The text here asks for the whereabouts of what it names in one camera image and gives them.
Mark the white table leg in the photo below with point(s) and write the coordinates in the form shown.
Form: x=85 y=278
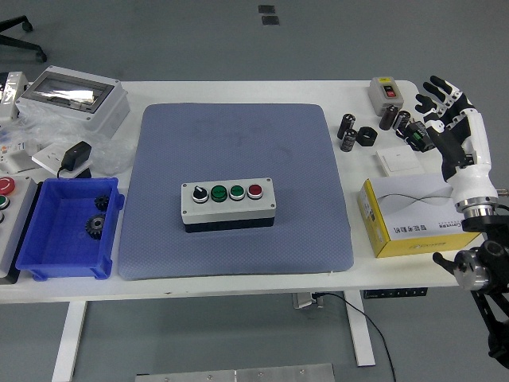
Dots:
x=362 y=342
x=69 y=338

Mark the grey-blue table mat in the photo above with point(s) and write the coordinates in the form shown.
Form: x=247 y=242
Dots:
x=179 y=151

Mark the small white printed box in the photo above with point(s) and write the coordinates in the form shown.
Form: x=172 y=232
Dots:
x=16 y=159

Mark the grey red-black switch box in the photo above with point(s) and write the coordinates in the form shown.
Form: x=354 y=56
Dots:
x=375 y=97

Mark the blue plastic bin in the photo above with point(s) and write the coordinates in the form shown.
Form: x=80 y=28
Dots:
x=51 y=246

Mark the black cylindrical capacitor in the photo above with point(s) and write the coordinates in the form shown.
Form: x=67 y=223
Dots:
x=401 y=121
x=387 y=117
x=348 y=140
x=346 y=125

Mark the black office chair base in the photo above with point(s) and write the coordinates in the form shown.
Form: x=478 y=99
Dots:
x=20 y=44

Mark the grey enclosure with clear lid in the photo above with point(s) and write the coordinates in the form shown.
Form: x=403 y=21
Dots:
x=103 y=115

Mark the clear plastic bag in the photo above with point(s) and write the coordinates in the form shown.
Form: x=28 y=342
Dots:
x=115 y=155

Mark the dark floor plate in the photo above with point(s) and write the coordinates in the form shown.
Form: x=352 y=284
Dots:
x=266 y=9
x=270 y=20

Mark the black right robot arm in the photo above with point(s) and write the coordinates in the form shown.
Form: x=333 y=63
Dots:
x=479 y=222

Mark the black table control panel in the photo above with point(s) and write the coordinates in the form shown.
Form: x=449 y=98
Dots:
x=393 y=293

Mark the silver metal plate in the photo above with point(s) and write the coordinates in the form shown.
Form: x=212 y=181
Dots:
x=238 y=374

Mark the white wall switch plate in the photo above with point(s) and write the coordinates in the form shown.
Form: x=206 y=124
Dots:
x=397 y=159

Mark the metal under-table bracket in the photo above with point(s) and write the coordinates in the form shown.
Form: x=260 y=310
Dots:
x=302 y=300

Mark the white wall socket plate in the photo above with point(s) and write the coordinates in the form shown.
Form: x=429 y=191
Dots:
x=45 y=157

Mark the small black gear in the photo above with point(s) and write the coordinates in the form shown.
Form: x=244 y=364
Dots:
x=102 y=203

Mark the grey emergency-stop control box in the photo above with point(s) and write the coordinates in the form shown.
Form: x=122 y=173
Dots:
x=20 y=223

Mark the yellow and white cardboard box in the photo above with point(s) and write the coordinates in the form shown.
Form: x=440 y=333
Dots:
x=409 y=215

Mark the large black gear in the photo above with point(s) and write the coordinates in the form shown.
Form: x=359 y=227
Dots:
x=95 y=227

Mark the black hexagonal nut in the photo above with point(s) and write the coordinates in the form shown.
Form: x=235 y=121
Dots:
x=366 y=141

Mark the black power adapter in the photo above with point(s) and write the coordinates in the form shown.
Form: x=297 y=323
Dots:
x=75 y=156

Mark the grey four-button control box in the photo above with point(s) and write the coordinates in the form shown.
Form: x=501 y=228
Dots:
x=226 y=211

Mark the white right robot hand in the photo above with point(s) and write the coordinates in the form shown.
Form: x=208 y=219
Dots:
x=475 y=159

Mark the white device with label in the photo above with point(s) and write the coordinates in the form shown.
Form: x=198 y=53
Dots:
x=12 y=107

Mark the black module with green terminal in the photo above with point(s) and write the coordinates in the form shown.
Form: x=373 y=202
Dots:
x=415 y=137

